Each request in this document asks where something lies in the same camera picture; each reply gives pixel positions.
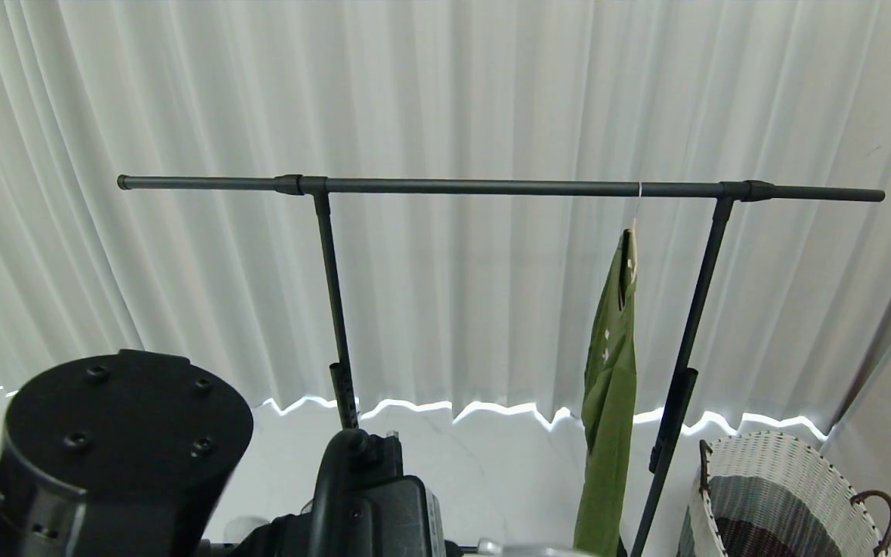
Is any white curtain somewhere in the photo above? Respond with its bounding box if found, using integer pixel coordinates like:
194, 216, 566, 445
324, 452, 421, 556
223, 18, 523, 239
0, 0, 891, 434

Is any black clothes rack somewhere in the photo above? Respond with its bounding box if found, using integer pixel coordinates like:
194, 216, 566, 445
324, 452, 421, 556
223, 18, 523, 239
117, 174, 886, 557

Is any pale grey garment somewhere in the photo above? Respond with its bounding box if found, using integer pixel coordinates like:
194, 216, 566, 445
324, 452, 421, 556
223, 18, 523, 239
476, 539, 597, 557

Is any pink clothes hanger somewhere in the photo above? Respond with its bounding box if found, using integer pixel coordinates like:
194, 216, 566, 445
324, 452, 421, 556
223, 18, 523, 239
626, 184, 644, 285

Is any white laundry basket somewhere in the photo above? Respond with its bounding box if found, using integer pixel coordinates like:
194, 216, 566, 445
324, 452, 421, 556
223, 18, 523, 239
678, 432, 891, 557

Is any green printed shirt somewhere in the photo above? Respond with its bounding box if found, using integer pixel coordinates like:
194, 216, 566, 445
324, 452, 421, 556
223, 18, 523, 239
573, 228, 638, 557

